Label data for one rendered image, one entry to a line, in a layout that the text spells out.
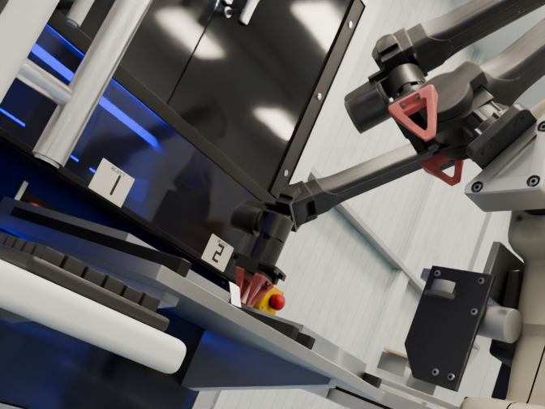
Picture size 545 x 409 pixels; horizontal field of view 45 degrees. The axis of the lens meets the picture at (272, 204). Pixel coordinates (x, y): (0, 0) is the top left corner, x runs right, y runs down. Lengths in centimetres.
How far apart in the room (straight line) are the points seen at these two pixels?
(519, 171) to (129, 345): 51
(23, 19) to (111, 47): 7
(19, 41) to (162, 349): 26
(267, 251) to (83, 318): 84
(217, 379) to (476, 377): 1085
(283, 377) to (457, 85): 70
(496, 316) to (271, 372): 60
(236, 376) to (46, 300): 95
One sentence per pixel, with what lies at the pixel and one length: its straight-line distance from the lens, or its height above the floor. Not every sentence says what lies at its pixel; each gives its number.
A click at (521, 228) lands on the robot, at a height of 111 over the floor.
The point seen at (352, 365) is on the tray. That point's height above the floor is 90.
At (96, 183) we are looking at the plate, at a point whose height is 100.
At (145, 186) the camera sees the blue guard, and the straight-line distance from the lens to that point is 130.
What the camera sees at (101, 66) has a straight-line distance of 52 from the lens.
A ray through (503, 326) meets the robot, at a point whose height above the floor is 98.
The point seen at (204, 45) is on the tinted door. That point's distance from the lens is 139.
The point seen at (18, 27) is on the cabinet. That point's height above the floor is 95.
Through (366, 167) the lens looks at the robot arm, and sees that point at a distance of 143.
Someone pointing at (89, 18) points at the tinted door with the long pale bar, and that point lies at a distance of 122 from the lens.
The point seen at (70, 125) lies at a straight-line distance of 50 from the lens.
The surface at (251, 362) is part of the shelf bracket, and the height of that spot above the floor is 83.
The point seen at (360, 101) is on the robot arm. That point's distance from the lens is 104.
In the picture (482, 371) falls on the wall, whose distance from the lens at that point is 1219.
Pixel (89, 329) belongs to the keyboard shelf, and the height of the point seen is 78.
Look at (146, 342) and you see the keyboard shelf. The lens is 55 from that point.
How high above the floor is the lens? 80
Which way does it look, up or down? 14 degrees up
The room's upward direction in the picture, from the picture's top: 24 degrees clockwise
